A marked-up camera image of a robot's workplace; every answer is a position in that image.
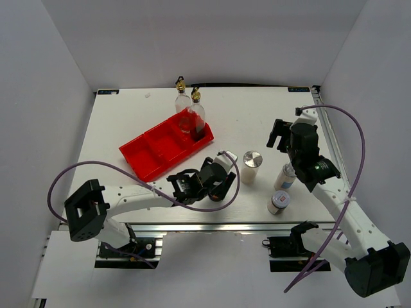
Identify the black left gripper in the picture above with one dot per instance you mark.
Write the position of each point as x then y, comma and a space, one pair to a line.
223, 187

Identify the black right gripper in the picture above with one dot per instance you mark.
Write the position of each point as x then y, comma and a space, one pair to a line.
282, 129

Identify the red lid dark sauce jar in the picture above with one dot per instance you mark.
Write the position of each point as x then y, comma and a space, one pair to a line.
215, 196

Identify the dark liquid glass bottle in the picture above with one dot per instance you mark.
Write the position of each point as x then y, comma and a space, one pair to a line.
198, 116

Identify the white lid brown spice jar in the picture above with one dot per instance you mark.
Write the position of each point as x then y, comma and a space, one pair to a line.
278, 202

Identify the clear liquid glass bottle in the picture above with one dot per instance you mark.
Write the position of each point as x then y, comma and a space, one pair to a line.
182, 104

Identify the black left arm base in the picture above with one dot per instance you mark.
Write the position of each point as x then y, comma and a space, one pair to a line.
145, 247

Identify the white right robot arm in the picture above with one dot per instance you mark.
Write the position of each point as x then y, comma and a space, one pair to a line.
370, 262

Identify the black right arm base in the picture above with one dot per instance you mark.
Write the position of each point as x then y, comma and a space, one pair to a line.
284, 247

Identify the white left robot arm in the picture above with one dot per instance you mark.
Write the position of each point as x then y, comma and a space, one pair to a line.
92, 208

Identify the silver lid white powder jar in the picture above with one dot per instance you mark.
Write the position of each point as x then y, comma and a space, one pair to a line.
252, 161

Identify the blue table corner label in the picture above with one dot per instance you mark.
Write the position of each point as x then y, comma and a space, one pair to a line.
299, 89

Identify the silver lid blue label jar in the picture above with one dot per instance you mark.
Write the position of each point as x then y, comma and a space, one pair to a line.
285, 178

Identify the red plastic organizer tray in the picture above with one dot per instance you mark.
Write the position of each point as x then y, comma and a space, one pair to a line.
161, 148

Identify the blue left table label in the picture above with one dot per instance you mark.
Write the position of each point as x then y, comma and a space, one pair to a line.
108, 92

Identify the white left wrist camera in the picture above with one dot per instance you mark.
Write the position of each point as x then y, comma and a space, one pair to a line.
226, 159

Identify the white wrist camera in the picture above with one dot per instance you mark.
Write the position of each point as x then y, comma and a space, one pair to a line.
226, 159
305, 116

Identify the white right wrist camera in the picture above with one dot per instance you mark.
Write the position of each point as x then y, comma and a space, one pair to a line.
305, 116

